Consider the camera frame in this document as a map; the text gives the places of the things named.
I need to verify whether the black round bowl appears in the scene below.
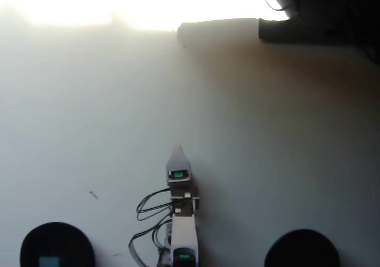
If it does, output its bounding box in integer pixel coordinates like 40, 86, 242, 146
264, 228, 340, 267
20, 221, 96, 267

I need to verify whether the thin dark hanging cable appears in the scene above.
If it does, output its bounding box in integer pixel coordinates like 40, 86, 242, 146
263, 0, 286, 12

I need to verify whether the gripper motor block green label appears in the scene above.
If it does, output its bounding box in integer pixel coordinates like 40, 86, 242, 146
165, 169, 200, 201

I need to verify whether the white pointed gripper finger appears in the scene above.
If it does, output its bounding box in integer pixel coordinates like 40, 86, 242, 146
166, 144, 192, 171

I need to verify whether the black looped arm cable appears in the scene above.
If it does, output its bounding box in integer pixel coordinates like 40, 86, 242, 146
135, 187, 173, 222
128, 220, 173, 267

